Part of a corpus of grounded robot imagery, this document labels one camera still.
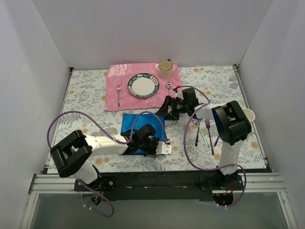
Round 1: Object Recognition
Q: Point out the blue satin napkin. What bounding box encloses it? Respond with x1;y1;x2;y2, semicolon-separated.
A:
121;114;166;155

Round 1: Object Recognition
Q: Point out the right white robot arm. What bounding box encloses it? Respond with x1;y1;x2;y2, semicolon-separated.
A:
156;86;252;190

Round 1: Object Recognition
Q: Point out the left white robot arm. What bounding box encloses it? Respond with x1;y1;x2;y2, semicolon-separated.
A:
51;124;160;191

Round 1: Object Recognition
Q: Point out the iridescent purple spoon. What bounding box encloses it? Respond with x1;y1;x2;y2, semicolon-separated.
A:
194;119;201;146

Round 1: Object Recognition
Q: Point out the silver spoon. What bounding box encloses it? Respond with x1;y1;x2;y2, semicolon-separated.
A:
166;81;172;96

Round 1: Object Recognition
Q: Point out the iridescent purple fork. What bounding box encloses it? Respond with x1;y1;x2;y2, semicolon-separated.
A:
205;119;214;156

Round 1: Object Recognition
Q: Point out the white plate with patterned rim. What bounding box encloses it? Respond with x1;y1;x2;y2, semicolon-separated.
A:
127;73;160;99

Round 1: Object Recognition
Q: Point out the floral tablecloth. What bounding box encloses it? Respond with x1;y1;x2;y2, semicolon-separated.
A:
45;64;267;173

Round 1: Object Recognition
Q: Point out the cream mug with dark rim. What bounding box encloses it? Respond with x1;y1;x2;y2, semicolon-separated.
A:
158;59;173;79

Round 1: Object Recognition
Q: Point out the pink satin placemat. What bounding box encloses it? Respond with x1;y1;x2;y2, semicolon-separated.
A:
105;62;181;112

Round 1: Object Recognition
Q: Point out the silver fork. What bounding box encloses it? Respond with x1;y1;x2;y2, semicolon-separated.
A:
117;85;121;107

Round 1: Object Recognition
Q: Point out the pale yellow paper cup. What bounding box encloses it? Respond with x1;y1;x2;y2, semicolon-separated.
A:
243;108;255;123

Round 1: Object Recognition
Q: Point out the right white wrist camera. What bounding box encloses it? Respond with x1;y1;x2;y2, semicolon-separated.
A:
173;86;183;100

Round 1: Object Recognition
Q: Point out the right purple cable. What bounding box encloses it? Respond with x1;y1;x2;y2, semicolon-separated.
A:
178;85;246;208

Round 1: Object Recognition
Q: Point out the purple cable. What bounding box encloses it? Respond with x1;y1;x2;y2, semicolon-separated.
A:
47;111;170;217
178;85;246;208

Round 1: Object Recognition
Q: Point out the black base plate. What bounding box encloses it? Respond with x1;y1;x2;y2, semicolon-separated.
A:
89;170;245;201

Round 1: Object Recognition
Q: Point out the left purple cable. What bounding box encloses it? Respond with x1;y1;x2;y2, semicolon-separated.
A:
47;111;170;217

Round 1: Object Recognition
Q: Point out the aluminium frame rail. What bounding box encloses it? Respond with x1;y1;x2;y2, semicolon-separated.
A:
20;173;298;229

